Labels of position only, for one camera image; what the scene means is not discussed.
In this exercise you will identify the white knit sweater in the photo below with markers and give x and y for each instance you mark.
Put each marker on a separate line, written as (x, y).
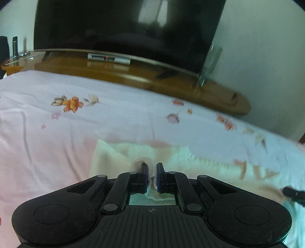
(114, 159)

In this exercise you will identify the dark bottle on cabinet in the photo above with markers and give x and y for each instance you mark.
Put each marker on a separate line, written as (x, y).
(15, 46)

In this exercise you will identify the large black curved television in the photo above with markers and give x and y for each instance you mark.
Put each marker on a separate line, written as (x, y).
(175, 33)

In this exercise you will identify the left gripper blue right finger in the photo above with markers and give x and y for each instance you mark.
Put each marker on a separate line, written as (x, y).
(178, 184)

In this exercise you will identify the brown wooden TV cabinet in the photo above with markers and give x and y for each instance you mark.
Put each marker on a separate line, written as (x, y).
(138, 74)

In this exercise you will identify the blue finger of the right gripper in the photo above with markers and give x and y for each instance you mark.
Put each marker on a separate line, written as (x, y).
(294, 195)

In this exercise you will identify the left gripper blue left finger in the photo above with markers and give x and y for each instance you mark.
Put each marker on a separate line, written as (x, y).
(125, 185)

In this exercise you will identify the pink floral bed sheet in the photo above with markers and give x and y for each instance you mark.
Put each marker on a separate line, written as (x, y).
(51, 123)

